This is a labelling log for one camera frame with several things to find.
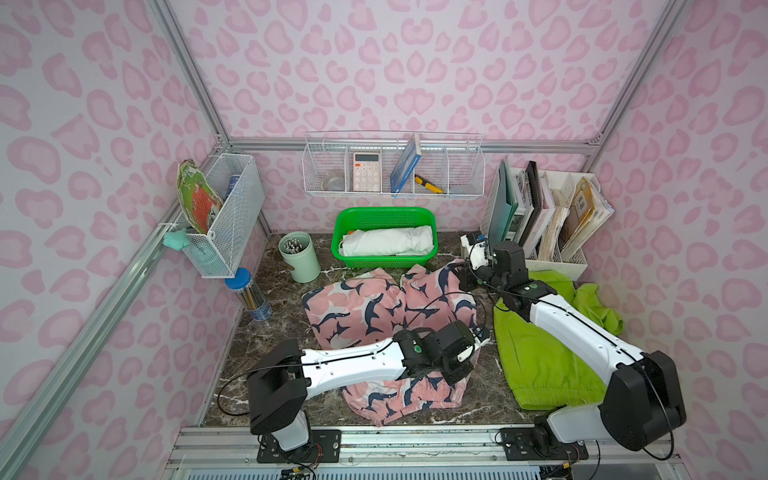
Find pink shark print shorts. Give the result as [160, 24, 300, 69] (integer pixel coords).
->
[302, 261, 478, 426]

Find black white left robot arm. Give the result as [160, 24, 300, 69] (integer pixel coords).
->
[246, 322, 490, 451]

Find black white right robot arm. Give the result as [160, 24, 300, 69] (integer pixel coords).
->
[460, 232, 687, 453]

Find dark green folder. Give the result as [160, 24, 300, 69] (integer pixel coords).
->
[487, 160, 518, 247]

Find white file organizer rack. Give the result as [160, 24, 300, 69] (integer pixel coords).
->
[480, 156, 607, 280]

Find lime green garment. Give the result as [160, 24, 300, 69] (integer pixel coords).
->
[494, 270, 624, 410]

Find brown paper envelopes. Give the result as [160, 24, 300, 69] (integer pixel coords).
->
[559, 177, 615, 261]

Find white rolled cloth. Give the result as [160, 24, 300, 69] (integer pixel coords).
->
[339, 225, 435, 257]

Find yellow utility knife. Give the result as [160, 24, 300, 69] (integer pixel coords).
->
[414, 175, 444, 195]

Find blue book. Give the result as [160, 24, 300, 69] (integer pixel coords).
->
[390, 133, 422, 194]

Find green plastic basket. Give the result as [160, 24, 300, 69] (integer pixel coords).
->
[331, 207, 438, 268]

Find pink calculator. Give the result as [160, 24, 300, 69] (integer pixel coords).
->
[352, 151, 381, 193]

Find mint green cup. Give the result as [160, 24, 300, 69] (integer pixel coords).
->
[278, 231, 320, 283]

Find small glass dish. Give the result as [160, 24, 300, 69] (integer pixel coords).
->
[322, 171, 346, 192]

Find blue lid pencil jar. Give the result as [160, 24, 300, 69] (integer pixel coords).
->
[225, 267, 272, 322]

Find green red paper packet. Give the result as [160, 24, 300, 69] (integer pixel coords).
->
[176, 159, 223, 234]

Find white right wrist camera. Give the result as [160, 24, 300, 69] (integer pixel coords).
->
[460, 233, 488, 270]

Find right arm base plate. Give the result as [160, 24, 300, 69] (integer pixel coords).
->
[494, 425, 589, 463]

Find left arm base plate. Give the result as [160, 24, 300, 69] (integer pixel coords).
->
[257, 428, 342, 466]

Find clear wire wall shelf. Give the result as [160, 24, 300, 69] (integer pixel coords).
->
[302, 131, 485, 198]

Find white mesh wall basket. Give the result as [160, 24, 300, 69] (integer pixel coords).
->
[179, 153, 265, 279]

